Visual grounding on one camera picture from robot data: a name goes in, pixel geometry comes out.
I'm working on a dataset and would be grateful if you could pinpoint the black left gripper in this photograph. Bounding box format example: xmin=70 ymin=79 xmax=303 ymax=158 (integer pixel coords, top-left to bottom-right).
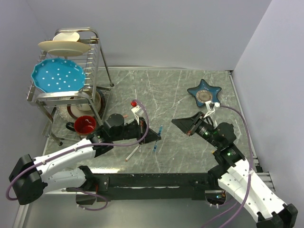
xmin=112 ymin=117 xmax=161 ymax=145

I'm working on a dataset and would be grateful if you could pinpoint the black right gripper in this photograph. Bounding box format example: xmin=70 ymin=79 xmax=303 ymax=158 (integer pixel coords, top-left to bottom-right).
xmin=171 ymin=111 xmax=220 ymax=148

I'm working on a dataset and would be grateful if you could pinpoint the blue pen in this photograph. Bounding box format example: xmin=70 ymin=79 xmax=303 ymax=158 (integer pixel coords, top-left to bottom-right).
xmin=153 ymin=125 xmax=163 ymax=152

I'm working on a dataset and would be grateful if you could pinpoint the white orange pen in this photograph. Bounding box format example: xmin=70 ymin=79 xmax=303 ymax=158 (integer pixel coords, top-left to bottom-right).
xmin=125 ymin=145 xmax=140 ymax=162

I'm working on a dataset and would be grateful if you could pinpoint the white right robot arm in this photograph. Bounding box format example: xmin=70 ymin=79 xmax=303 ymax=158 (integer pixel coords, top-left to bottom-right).
xmin=171 ymin=112 xmax=298 ymax=228

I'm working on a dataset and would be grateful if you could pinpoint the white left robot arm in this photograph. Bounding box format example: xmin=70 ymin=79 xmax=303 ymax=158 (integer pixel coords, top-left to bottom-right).
xmin=6 ymin=114 xmax=161 ymax=205

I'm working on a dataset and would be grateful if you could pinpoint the blue star-shaped dish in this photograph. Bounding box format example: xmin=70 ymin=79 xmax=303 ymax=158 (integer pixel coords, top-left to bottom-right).
xmin=187 ymin=79 xmax=222 ymax=107

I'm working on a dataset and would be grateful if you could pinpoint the red mug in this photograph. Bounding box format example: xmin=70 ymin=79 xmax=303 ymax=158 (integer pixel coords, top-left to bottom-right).
xmin=66 ymin=115 xmax=97 ymax=135

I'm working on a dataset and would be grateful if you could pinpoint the white bowl brown rim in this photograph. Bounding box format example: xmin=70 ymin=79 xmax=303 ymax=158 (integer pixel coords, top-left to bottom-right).
xmin=67 ymin=89 xmax=105 ymax=119

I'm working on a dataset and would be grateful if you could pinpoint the metal dish rack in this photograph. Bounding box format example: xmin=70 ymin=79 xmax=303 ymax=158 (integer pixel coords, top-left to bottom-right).
xmin=27 ymin=27 xmax=114 ymax=146

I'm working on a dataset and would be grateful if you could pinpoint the blue polka dot plate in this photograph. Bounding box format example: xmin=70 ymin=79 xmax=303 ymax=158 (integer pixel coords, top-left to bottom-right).
xmin=31 ymin=58 xmax=86 ymax=93

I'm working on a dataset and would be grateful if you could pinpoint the large cream plate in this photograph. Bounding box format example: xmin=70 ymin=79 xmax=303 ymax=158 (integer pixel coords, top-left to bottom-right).
xmin=38 ymin=41 xmax=91 ymax=57

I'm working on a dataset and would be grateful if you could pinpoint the small cream plate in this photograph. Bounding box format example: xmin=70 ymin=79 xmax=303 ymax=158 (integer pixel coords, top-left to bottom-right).
xmin=53 ymin=32 xmax=80 ymax=42

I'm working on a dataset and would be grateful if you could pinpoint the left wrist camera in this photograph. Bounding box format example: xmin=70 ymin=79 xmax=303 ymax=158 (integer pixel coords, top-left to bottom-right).
xmin=131 ymin=100 xmax=145 ymax=124

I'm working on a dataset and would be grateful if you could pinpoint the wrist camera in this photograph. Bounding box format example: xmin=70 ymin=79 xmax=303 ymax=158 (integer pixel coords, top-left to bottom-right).
xmin=204 ymin=101 xmax=220 ymax=119
xmin=131 ymin=100 xmax=145 ymax=124

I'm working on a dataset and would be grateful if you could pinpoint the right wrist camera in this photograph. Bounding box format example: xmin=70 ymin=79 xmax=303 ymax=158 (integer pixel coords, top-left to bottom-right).
xmin=204 ymin=101 xmax=220 ymax=119

